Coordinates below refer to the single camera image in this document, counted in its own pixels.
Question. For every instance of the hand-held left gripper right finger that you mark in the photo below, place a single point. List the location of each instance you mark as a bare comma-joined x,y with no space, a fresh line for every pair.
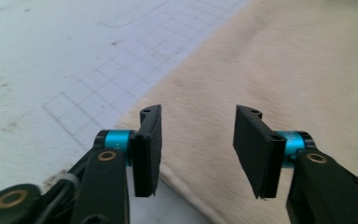
258,149

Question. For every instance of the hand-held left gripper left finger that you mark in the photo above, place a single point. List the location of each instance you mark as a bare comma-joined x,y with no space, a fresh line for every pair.
147,149

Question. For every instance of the cream towel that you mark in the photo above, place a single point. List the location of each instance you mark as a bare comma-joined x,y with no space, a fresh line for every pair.
276,62

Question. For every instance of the white grid mat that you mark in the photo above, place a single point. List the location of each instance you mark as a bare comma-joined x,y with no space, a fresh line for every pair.
43,46

